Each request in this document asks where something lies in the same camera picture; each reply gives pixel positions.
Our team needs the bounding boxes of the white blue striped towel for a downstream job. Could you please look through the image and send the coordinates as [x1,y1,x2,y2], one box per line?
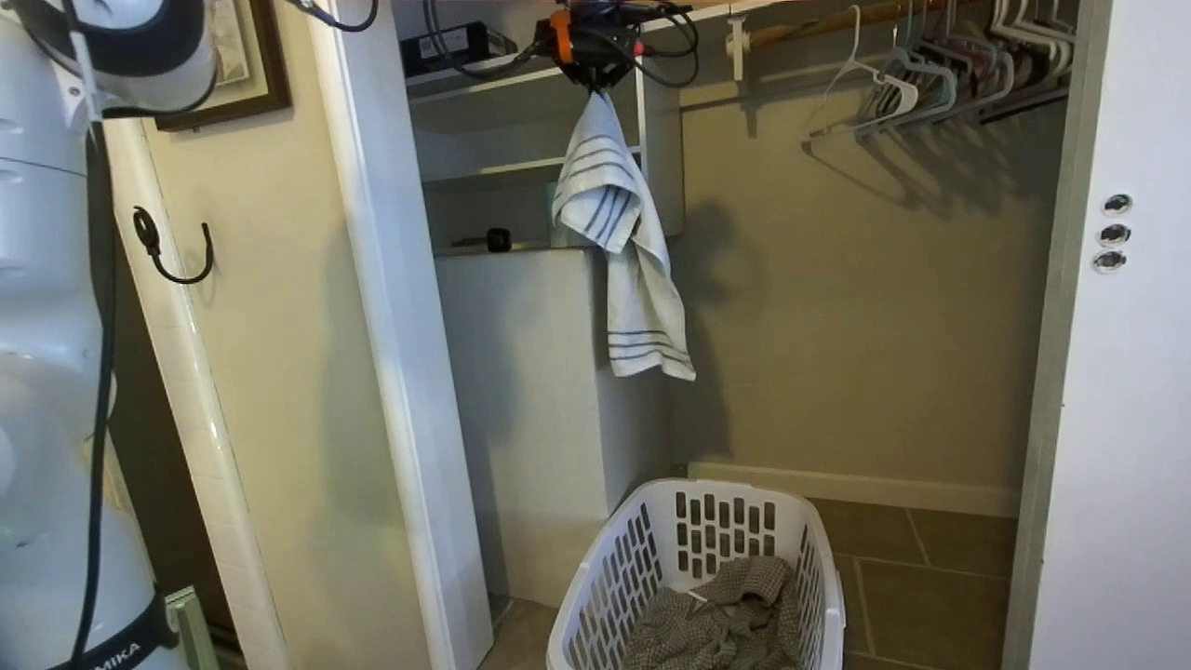
[551,92,696,382]

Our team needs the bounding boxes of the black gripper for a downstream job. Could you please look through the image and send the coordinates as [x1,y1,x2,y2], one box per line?
[533,5,641,91]

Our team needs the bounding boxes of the white closet shelf unit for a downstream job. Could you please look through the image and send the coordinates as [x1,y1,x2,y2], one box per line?
[410,69,686,251]

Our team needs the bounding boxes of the black wall hook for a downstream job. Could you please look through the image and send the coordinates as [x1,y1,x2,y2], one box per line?
[131,201,219,289]

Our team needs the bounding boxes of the grey checkered cloth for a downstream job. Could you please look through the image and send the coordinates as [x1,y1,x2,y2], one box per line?
[623,557,820,670]

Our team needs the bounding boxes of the white plastic laundry basket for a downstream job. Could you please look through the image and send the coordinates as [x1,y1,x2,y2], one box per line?
[546,479,845,670]

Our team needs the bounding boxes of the framed picture on wall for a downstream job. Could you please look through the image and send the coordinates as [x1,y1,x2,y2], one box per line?
[160,0,292,129]

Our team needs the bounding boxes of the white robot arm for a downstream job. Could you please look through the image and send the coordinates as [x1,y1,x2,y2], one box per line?
[0,0,495,670]

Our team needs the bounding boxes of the small black object on cabinet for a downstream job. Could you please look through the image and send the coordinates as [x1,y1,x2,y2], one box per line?
[485,229,515,252]

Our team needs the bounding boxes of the wooden closet rod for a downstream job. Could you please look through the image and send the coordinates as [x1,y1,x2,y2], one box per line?
[725,0,912,54]

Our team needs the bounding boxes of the white closet cabinet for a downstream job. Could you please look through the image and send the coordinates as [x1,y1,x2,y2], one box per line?
[441,251,673,606]

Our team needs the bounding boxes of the white right closet door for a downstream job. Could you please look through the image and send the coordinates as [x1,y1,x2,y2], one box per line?
[1003,0,1191,670]

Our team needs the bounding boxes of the black box on shelf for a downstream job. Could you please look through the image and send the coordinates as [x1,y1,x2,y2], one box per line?
[402,23,519,75]

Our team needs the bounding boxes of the white plastic hangers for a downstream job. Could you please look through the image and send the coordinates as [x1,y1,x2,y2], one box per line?
[802,0,1076,195]

